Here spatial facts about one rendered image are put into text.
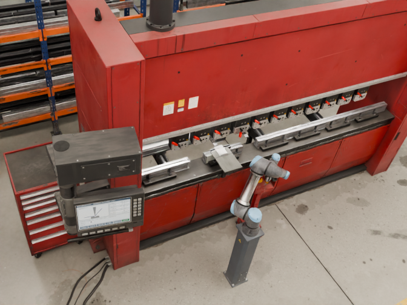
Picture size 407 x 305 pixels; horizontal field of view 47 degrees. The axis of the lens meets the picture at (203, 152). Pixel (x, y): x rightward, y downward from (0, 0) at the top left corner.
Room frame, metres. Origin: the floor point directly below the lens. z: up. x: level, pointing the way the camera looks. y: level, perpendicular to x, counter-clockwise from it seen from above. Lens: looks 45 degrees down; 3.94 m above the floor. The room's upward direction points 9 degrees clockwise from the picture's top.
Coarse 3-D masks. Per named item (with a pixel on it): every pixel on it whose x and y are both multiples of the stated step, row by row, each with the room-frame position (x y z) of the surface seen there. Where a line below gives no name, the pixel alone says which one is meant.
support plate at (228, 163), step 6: (228, 150) 3.05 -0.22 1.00; (216, 156) 2.95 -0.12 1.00; (222, 156) 2.96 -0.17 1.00; (228, 156) 2.97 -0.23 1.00; (234, 156) 2.98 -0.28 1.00; (222, 162) 2.88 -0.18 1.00; (228, 162) 2.90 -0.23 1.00; (234, 162) 2.91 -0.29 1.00; (222, 168) 2.81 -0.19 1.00; (228, 168) 2.82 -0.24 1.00; (234, 168) 2.84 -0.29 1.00
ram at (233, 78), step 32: (288, 32) 3.27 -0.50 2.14; (320, 32) 3.44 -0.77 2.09; (352, 32) 3.64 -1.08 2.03; (384, 32) 3.86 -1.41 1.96; (160, 64) 2.66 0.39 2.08; (192, 64) 2.80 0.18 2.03; (224, 64) 2.95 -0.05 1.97; (256, 64) 3.12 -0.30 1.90; (288, 64) 3.30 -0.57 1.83; (320, 64) 3.50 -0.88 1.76; (352, 64) 3.73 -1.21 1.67; (384, 64) 3.97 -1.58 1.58; (160, 96) 2.67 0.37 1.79; (192, 96) 2.82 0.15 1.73; (224, 96) 2.98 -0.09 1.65; (256, 96) 3.16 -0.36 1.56; (288, 96) 3.36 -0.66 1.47; (320, 96) 3.58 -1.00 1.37; (160, 128) 2.68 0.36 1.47
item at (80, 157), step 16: (128, 128) 2.12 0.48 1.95; (64, 144) 1.89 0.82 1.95; (80, 144) 1.92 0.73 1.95; (96, 144) 1.94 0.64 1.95; (112, 144) 1.96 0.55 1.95; (128, 144) 1.98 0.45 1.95; (64, 160) 1.77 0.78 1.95; (80, 160) 1.79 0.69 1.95; (96, 160) 1.81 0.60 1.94; (112, 160) 1.86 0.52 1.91; (128, 160) 1.89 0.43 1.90; (64, 176) 1.75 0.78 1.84; (80, 176) 1.78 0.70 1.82; (96, 176) 1.82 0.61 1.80; (112, 176) 1.86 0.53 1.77; (64, 192) 1.83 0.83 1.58; (64, 208) 1.81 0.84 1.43; (64, 224) 1.84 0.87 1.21
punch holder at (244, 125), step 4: (236, 120) 3.08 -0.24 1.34; (240, 120) 3.10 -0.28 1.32; (244, 120) 3.12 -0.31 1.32; (248, 120) 3.15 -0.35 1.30; (232, 124) 3.11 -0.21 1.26; (236, 124) 3.08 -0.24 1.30; (240, 124) 3.11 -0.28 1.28; (244, 124) 3.13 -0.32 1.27; (248, 124) 3.16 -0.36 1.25; (232, 128) 3.11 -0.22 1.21; (236, 128) 3.08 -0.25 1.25; (244, 128) 3.13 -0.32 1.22; (232, 132) 3.10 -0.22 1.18; (236, 132) 3.09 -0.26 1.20
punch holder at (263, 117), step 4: (268, 112) 3.26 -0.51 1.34; (252, 116) 3.22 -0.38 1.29; (256, 116) 3.19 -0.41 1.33; (260, 116) 3.22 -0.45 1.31; (264, 116) 3.24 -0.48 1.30; (268, 116) 3.27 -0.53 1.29; (252, 120) 3.22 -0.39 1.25; (260, 120) 3.22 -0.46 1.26; (264, 120) 3.24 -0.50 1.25; (252, 124) 3.21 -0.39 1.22; (256, 124) 3.20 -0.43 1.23; (264, 124) 3.25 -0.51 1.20
